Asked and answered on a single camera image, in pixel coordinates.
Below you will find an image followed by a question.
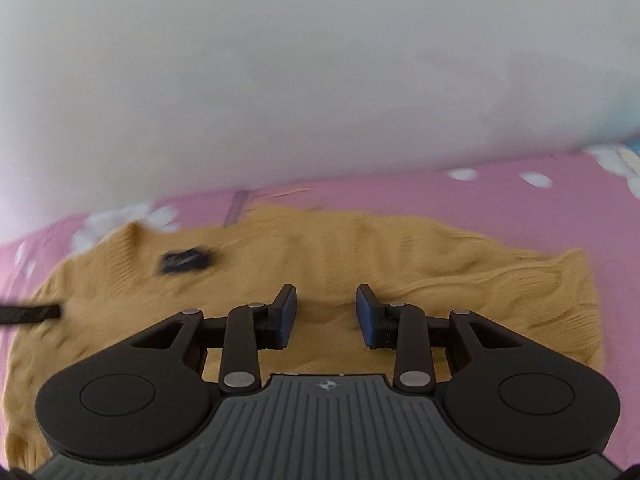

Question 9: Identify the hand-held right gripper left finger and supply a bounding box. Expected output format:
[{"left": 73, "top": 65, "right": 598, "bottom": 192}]
[{"left": 130, "top": 284, "right": 299, "bottom": 395}]

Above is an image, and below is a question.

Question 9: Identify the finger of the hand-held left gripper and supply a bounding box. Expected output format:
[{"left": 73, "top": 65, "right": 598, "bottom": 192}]
[{"left": 0, "top": 302, "right": 62, "bottom": 327}]

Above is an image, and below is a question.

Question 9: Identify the pink floral bed sheet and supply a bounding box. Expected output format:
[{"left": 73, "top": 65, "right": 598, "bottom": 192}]
[{"left": 0, "top": 152, "right": 640, "bottom": 476}]

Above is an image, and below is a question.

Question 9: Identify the blue floral cloth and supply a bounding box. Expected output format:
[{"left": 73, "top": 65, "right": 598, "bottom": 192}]
[{"left": 584, "top": 139, "right": 640, "bottom": 187}]

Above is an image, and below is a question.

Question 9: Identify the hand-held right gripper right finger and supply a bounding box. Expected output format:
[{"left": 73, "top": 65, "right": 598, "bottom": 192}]
[{"left": 355, "top": 284, "right": 526, "bottom": 395}]

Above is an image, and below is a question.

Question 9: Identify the yellow cable-knit cardigan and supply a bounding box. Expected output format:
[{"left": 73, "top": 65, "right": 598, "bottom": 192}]
[{"left": 0, "top": 202, "right": 607, "bottom": 472}]

